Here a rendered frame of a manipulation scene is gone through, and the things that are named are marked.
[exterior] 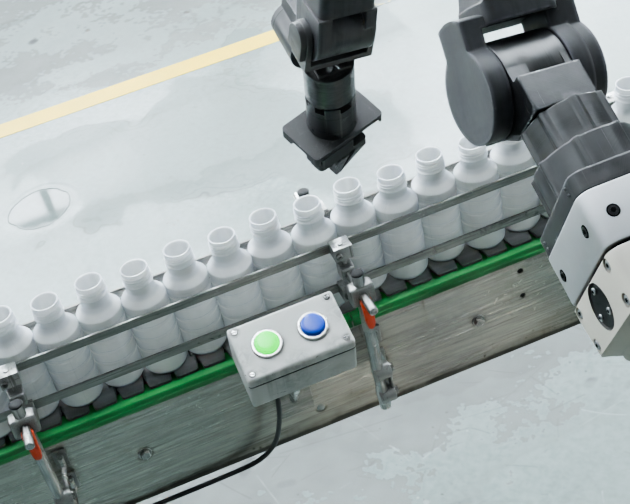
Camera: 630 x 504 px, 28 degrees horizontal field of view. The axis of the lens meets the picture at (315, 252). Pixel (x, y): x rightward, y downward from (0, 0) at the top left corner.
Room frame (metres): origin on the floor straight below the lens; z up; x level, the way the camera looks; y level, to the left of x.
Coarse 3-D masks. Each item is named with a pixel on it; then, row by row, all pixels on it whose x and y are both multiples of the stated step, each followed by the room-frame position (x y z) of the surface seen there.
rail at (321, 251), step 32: (480, 192) 1.34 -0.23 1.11; (288, 224) 1.36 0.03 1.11; (384, 224) 1.31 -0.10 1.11; (512, 224) 1.34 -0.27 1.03; (320, 256) 1.29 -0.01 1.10; (416, 256) 1.32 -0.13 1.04; (224, 288) 1.26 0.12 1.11; (32, 320) 1.28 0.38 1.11; (128, 320) 1.24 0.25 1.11; (64, 352) 1.22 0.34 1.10; (160, 352) 1.24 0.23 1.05; (96, 384) 1.22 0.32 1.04; (0, 416) 1.20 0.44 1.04
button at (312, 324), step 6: (306, 318) 1.15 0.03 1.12; (312, 318) 1.15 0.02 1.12; (318, 318) 1.15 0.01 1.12; (306, 324) 1.14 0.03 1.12; (312, 324) 1.14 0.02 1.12; (318, 324) 1.14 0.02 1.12; (324, 324) 1.14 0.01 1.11; (306, 330) 1.14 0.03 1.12; (312, 330) 1.13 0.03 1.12; (318, 330) 1.13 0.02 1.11
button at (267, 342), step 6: (258, 336) 1.14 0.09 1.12; (264, 336) 1.14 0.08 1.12; (270, 336) 1.14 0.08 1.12; (276, 336) 1.14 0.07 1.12; (258, 342) 1.13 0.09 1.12; (264, 342) 1.13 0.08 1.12; (270, 342) 1.13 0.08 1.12; (276, 342) 1.13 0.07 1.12; (258, 348) 1.13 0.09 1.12; (264, 348) 1.12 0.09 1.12; (270, 348) 1.12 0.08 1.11; (276, 348) 1.12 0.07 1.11
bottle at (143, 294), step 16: (128, 272) 1.29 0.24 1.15; (144, 272) 1.26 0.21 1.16; (128, 288) 1.26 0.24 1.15; (144, 288) 1.26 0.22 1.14; (160, 288) 1.27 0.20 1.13; (128, 304) 1.26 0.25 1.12; (144, 304) 1.25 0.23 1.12; (160, 304) 1.25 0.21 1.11; (160, 320) 1.25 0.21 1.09; (176, 320) 1.28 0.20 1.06; (144, 336) 1.25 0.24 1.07; (160, 336) 1.25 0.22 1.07; (176, 336) 1.26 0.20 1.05; (144, 352) 1.25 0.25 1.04; (160, 368) 1.25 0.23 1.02; (176, 368) 1.25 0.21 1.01
